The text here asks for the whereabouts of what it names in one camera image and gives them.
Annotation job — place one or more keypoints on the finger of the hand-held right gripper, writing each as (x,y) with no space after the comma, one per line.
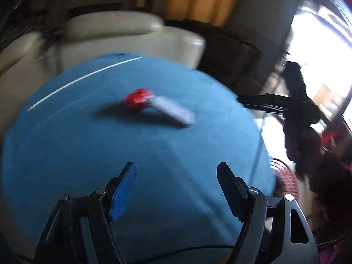
(261,101)

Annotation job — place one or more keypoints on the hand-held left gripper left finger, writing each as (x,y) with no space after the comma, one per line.
(122,195)

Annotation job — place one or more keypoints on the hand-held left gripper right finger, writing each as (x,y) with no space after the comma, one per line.
(233,195)

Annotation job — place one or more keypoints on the red mesh basket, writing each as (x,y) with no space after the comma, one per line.
(287,178)

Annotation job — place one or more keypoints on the person's right hand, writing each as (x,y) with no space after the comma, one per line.
(302,148)

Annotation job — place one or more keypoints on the window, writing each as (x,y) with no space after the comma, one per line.
(319,60)

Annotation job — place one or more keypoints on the blue tablecloth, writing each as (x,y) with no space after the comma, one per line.
(110,143)

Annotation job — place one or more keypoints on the white box with purple side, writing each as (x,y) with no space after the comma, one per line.
(173,112)

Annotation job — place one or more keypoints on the red candy wrapper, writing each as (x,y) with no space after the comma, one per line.
(137,97)

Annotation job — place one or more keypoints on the white thin straw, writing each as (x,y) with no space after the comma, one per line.
(82,78)

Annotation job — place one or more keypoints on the beige leather sofa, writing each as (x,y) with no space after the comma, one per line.
(115,35)

